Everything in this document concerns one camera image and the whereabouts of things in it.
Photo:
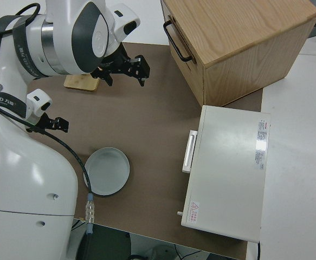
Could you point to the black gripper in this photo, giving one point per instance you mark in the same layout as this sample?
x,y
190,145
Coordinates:
x,y
45,124
117,63

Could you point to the gray round plate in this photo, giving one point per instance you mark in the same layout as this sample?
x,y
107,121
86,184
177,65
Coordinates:
x,y
107,173

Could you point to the small bamboo board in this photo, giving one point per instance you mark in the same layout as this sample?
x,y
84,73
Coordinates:
x,y
82,82

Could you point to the brown table mat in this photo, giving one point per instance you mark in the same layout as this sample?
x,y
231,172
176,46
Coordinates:
x,y
147,130

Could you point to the wooden drawer cabinet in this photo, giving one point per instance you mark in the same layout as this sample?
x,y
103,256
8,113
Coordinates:
x,y
241,54

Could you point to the black round base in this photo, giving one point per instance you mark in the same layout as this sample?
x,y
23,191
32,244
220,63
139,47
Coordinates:
x,y
109,243

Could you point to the white countertop oven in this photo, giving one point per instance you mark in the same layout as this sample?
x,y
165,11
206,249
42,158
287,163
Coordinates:
x,y
228,168

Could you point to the gray round object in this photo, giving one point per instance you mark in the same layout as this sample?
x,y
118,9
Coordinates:
x,y
163,252

